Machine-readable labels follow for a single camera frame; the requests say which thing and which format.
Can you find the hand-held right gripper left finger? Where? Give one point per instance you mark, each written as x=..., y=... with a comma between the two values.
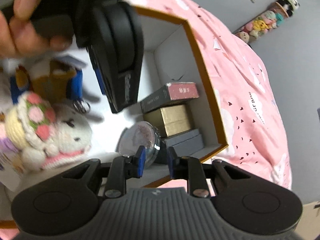
x=140, y=162

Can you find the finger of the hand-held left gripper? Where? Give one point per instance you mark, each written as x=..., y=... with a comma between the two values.
x=100, y=80

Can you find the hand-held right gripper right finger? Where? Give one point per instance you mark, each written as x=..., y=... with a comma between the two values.
x=172, y=163

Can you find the dark grey gift box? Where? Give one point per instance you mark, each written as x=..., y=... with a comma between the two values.
x=187, y=142

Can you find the round glass compact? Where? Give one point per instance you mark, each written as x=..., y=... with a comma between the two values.
x=140, y=135

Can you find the gold gift box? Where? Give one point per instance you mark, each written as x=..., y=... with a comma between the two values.
x=170, y=120

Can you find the brown fox plush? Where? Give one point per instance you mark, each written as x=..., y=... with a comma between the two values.
x=50, y=80

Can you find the white crochet bunny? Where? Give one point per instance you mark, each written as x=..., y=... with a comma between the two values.
x=67, y=132

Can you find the dark printed card box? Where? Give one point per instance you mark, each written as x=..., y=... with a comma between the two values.
x=162, y=97

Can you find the orange cardboard box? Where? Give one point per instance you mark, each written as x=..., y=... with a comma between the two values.
x=197, y=62

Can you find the person's left hand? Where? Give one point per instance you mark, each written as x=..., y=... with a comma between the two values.
x=25, y=0

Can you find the pink cloud print duvet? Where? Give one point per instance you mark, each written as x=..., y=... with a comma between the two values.
x=237, y=80

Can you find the clear tube of plush toys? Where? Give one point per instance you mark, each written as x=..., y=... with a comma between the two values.
x=260, y=25

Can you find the brown cardboard box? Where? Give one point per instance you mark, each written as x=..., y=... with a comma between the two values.
x=312, y=220

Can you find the panda plush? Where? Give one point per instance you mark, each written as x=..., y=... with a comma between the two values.
x=290, y=3

